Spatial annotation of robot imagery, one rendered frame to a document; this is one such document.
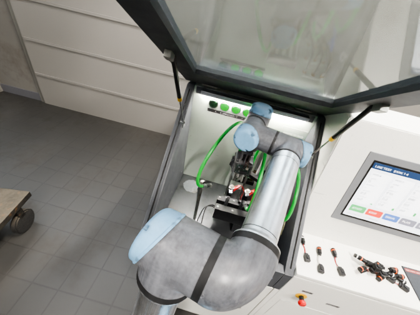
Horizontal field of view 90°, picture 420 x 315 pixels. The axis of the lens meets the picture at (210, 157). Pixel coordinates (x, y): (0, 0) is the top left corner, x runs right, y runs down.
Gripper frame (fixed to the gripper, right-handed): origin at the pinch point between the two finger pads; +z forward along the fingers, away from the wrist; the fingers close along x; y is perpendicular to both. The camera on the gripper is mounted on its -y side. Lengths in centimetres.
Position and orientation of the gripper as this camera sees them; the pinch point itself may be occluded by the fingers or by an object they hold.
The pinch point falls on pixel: (236, 177)
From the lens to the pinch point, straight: 92.8
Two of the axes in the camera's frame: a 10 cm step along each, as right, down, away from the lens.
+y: -2.1, 5.9, -7.8
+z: -1.8, 7.6, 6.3
